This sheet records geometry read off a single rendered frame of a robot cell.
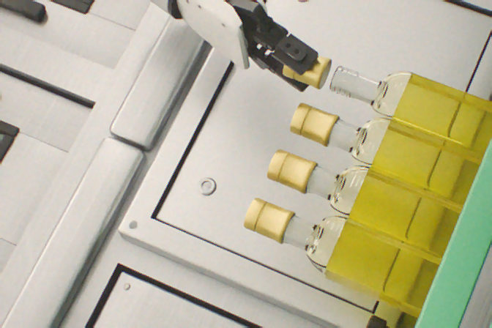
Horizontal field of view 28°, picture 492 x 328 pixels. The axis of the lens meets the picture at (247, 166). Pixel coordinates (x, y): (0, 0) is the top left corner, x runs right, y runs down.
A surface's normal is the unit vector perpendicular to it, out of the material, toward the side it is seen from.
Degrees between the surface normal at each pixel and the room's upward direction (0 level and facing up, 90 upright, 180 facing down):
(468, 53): 90
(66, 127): 90
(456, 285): 90
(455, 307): 90
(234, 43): 75
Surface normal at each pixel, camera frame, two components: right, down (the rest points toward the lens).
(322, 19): -0.07, -0.36
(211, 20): -0.65, 0.70
